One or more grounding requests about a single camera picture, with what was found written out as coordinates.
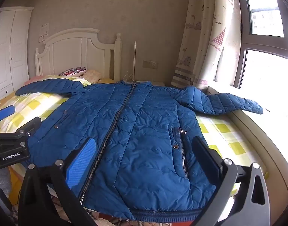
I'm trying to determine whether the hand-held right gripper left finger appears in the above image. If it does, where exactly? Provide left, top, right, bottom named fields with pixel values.
left=18, top=137, right=97, bottom=226

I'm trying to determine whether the white bed headboard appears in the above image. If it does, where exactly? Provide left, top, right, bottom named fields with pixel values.
left=34, top=28, right=123, bottom=82

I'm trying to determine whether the printed curtain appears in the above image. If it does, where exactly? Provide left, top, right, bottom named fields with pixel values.
left=171, top=0, right=242, bottom=87

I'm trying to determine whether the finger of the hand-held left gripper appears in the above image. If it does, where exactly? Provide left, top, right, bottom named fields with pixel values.
left=0, top=105, right=16, bottom=132
left=8, top=116, right=42, bottom=146

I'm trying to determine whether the orange floral bed sheet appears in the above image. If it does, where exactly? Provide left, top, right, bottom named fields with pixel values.
left=0, top=75, right=46, bottom=205

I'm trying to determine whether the wall socket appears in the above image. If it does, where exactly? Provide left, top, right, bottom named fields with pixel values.
left=142, top=60, right=158, bottom=69

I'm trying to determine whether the paper wall notice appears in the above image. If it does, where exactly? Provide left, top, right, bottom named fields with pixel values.
left=38, top=23, right=50, bottom=43

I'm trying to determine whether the beige pillow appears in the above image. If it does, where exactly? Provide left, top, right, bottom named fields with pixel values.
left=82, top=69, right=103, bottom=83

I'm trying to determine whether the window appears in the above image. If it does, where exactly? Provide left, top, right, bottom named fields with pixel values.
left=233, top=0, right=288, bottom=104

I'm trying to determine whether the patterned round pillow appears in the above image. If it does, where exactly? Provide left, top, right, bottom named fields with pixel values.
left=58, top=66, right=88, bottom=77

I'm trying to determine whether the beige window ledge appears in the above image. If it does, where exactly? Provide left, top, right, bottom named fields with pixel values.
left=205, top=82, right=288, bottom=226

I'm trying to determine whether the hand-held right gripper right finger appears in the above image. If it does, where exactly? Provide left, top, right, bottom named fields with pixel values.
left=191, top=136, right=271, bottom=226

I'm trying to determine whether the metal pole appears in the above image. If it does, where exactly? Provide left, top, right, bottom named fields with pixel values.
left=133, top=41, right=137, bottom=82

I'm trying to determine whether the white wardrobe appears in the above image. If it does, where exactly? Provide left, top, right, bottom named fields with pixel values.
left=0, top=7, right=35, bottom=99

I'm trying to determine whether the blue quilted jacket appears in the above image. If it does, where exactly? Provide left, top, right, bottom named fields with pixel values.
left=15, top=79, right=264, bottom=222

